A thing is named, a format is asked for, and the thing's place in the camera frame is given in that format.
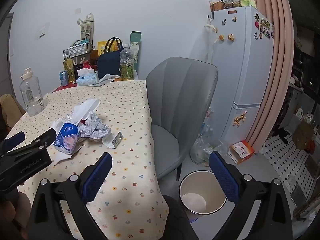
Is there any grey upholstered chair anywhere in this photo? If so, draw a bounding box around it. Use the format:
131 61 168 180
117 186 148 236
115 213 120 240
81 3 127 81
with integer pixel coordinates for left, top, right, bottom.
146 57 218 182

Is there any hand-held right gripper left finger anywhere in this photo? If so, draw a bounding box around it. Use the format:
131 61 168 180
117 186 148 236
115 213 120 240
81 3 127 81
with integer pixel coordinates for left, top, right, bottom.
27 152 113 240

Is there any yellow figure fridge magnet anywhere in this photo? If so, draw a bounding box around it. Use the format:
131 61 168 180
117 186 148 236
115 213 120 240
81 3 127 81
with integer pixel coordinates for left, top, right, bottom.
232 111 248 127

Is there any brown cardboard box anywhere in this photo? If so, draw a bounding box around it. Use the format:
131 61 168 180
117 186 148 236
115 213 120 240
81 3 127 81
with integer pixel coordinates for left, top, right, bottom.
294 121 314 148

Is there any floral tablecloth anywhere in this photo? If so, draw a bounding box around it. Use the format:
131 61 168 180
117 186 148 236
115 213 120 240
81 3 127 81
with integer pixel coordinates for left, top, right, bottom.
5 79 170 240

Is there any small white paper piece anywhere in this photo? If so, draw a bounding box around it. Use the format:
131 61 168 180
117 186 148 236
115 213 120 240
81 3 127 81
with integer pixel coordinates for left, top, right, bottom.
102 135 115 149

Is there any clear plastic bag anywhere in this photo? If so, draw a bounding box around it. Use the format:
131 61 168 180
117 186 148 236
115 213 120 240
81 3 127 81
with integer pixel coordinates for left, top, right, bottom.
190 134 230 167

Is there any white printed plastic bag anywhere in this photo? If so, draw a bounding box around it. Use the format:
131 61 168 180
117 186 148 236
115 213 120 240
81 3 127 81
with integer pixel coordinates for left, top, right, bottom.
200 109 215 137

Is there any navy lunch bag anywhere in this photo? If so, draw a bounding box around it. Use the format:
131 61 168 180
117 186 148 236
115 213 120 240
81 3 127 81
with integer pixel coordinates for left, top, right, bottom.
97 37 125 79

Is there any black utensil holder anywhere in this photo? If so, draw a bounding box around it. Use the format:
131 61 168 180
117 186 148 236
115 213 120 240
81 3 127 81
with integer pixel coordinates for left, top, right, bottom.
74 57 84 75

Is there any red container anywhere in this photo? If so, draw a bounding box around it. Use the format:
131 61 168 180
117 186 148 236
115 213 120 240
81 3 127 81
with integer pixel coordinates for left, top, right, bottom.
81 61 94 73

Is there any white waste bin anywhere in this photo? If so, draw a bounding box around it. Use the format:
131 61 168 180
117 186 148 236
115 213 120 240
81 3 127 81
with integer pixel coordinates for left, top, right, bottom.
178 170 228 215

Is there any printed paper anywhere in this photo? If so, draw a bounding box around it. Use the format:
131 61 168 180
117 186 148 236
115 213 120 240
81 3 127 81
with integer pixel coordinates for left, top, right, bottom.
78 111 112 140

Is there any brown woven basket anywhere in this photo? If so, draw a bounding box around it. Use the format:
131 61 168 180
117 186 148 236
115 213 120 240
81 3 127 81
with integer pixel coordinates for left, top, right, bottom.
210 1 224 12

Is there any small yellow tea bottle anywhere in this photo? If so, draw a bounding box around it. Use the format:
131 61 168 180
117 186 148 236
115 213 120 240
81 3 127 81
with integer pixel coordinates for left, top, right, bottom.
63 58 75 82

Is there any clear plastic water jug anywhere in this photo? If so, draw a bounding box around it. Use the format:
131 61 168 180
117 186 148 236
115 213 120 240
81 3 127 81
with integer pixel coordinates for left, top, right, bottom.
19 67 45 117

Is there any pink curtain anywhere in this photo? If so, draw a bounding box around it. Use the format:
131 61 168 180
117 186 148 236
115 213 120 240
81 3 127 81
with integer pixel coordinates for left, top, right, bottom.
244 0 294 150

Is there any large clear tea bottle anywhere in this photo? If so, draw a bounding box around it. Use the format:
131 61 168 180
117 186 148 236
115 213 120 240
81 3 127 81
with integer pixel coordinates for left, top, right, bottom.
119 45 135 80

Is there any person's left hand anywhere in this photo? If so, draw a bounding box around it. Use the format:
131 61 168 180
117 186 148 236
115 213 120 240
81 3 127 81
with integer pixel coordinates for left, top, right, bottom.
0 194 32 235

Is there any tall green box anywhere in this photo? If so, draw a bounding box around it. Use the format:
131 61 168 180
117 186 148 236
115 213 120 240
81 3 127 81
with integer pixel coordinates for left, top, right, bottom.
129 31 142 70

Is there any blue white tissue box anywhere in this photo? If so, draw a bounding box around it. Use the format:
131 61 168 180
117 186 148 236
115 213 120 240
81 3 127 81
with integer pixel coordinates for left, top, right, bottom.
76 69 99 86

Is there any black cloth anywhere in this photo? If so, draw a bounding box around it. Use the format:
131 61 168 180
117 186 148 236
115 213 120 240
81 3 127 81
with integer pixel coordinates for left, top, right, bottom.
277 127 289 144

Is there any cluster of fridge magnets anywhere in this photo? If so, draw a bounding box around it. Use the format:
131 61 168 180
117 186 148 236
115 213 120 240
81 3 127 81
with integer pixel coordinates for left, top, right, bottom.
254 17 275 40

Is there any white napkin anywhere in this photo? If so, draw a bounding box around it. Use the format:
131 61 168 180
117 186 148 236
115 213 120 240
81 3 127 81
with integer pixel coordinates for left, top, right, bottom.
72 99 100 123

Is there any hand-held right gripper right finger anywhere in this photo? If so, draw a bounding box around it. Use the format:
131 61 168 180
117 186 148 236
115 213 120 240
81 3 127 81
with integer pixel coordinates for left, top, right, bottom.
209 151 293 240

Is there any black wire basket shelf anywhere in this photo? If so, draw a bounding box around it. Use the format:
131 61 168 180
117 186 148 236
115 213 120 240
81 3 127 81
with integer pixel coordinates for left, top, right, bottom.
63 41 92 58

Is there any hanging translucent plastic bag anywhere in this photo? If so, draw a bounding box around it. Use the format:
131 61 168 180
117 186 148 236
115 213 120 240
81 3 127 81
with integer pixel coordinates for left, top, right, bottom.
204 24 218 63

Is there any grey white cloth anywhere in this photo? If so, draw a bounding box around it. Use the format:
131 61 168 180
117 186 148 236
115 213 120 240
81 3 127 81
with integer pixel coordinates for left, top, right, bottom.
87 74 120 87

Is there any blue soda can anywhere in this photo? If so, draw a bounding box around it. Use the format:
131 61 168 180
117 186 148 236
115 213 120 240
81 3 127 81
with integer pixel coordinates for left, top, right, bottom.
59 70 69 87

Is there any white fridge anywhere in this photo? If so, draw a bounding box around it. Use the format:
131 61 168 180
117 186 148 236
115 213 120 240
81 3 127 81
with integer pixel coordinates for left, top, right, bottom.
211 5 275 140

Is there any clear plastic wrapper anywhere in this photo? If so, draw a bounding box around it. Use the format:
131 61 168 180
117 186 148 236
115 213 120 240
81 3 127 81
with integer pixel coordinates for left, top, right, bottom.
51 115 75 130

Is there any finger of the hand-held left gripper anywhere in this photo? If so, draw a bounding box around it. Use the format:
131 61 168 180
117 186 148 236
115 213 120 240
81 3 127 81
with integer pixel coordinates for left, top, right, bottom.
0 132 26 152
6 128 57 157

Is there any person's leg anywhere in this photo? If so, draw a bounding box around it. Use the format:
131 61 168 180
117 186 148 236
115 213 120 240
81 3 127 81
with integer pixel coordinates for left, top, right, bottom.
162 194 199 240

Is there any blue tissue packet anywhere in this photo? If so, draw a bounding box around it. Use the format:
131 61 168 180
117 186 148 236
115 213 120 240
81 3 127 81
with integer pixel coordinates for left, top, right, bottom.
53 122 81 154

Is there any black wire storage basket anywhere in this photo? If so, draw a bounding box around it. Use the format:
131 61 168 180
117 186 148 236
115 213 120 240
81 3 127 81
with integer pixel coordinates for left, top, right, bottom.
222 0 242 8

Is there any yellow snack packet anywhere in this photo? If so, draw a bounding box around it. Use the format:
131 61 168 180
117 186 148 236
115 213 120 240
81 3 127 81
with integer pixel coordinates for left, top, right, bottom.
97 41 118 57

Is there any white printed tote bag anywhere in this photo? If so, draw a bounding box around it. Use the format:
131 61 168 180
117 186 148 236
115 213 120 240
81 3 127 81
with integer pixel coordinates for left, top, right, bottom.
76 12 95 46

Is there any silver blister pack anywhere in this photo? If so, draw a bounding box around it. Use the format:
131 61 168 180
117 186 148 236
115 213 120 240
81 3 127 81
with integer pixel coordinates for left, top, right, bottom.
112 132 124 148

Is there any orange white box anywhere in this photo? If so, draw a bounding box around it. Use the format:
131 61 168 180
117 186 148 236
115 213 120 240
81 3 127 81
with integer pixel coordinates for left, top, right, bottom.
229 140 255 165

